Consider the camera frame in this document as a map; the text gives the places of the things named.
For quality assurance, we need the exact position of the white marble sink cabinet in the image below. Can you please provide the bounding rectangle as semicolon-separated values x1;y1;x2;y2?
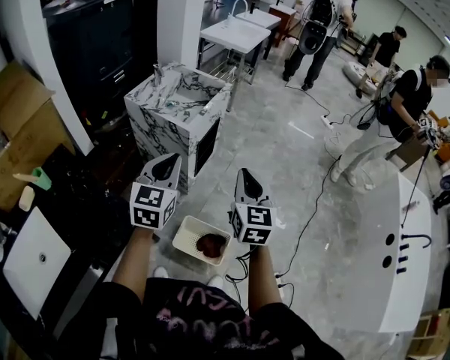
123;62;234;195

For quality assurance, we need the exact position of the dark red cloth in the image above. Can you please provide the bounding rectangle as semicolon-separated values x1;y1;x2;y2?
195;232;227;259

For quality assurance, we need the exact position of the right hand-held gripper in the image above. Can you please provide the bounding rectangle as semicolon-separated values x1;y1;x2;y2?
228;168;279;247

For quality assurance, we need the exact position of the cream soap bar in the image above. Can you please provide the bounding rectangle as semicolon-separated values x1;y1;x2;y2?
18;185;36;212

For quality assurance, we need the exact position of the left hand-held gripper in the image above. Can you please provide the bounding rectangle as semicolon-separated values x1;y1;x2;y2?
129;152;183;232

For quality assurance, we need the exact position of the chrome faucet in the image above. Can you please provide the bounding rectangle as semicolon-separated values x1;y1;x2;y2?
151;63;164;88
0;211;18;244

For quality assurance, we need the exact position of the white plastic basket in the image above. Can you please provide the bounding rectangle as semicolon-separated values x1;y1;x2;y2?
171;214;232;267

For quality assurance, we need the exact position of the wooden stool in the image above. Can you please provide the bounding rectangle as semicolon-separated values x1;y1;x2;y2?
385;134;431;173

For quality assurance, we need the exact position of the black marble vanity table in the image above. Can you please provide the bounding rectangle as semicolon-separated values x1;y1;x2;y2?
0;143;137;352

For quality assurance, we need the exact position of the person's right forearm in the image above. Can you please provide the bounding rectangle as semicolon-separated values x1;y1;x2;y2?
247;243;283;315

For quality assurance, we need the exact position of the white sink on metal stand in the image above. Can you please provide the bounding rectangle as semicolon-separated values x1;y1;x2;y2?
234;8;284;65
196;19;272;113

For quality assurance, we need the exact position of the person's left forearm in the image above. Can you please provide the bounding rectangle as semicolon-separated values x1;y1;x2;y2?
111;227;155;304

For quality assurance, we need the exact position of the white rectangular sink basin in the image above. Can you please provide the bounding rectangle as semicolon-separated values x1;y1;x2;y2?
2;205;73;321

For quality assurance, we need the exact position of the large cardboard box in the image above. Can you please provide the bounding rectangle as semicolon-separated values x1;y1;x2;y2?
0;59;77;212

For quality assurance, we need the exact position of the black power cable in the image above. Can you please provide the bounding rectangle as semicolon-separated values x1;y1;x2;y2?
277;154;344;279

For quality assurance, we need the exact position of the black faucet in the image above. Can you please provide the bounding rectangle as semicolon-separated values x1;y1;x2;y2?
394;232;434;275

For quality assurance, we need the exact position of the white vanity top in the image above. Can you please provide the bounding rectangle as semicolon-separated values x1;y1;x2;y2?
373;170;435;335

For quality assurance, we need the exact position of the green plastic cup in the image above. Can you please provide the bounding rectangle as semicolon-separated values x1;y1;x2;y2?
31;166;53;192

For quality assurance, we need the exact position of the person's black shirt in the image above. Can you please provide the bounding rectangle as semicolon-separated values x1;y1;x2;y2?
54;277;347;360

